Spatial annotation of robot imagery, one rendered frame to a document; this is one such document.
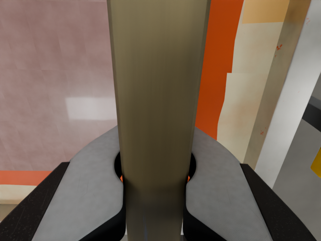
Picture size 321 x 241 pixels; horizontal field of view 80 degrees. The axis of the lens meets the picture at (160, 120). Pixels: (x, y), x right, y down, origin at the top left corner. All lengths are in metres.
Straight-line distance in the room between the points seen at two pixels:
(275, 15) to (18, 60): 0.31
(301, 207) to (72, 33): 2.35
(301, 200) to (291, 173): 0.38
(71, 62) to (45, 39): 0.04
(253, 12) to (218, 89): 0.09
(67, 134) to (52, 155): 0.05
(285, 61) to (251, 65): 0.04
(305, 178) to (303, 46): 1.90
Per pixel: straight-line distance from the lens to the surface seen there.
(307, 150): 1.91
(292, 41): 0.26
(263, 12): 0.27
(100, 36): 0.26
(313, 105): 0.53
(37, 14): 0.28
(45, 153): 0.36
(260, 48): 0.28
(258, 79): 0.29
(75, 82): 0.28
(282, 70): 0.27
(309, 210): 2.49
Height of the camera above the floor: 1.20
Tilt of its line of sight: 61 degrees down
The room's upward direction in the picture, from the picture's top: 179 degrees clockwise
